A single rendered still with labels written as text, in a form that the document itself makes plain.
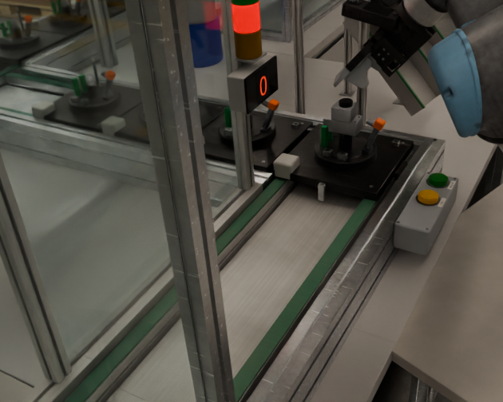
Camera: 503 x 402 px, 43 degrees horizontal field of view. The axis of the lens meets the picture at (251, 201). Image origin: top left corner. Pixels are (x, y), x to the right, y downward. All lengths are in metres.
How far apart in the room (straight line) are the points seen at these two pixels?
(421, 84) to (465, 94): 0.93
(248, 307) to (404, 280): 0.32
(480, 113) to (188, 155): 0.38
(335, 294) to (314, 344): 0.13
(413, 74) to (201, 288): 1.20
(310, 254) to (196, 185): 0.76
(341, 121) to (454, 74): 0.67
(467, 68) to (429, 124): 1.10
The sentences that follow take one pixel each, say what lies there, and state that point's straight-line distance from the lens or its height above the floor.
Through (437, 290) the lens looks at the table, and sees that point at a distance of 1.28.
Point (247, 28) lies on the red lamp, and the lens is 1.18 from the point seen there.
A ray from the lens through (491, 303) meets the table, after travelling 1.27.
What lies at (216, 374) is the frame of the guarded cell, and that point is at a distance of 0.64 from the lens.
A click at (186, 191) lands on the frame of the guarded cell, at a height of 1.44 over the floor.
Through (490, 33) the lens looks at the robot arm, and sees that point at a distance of 0.76.
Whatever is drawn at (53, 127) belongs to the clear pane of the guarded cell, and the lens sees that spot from 0.39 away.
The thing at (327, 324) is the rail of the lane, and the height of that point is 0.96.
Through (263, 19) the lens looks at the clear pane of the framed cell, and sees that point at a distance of 2.47.
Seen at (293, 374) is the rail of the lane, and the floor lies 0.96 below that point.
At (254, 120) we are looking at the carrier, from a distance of 1.58.
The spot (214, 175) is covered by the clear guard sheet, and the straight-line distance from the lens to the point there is 1.25.
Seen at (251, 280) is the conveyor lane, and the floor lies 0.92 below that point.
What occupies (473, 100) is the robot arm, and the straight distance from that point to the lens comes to 0.75.
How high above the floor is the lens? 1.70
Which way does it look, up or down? 34 degrees down
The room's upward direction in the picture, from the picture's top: 5 degrees counter-clockwise
